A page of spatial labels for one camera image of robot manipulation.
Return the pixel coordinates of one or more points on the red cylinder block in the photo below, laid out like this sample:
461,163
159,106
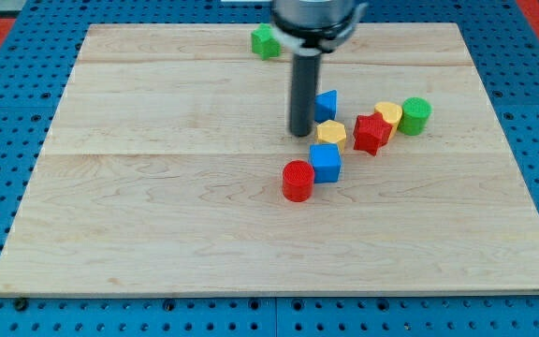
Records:
298,180

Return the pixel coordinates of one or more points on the red star block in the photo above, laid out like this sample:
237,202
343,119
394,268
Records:
371,132

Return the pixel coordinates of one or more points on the blue triangle block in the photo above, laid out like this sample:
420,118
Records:
326,106

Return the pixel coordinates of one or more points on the green cylinder block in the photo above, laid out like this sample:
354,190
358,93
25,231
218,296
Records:
415,114

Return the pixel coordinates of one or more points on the yellow heart block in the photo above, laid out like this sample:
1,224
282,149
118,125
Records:
391,113

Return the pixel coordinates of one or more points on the green star block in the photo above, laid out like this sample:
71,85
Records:
263,42

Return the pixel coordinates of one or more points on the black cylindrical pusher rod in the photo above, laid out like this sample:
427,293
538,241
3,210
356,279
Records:
303,87

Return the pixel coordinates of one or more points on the blue cube block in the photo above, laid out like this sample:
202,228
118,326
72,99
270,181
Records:
326,161

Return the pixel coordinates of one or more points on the light wooden board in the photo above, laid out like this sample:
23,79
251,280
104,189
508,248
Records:
161,176

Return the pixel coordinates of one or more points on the yellow hexagon block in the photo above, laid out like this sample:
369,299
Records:
331,132

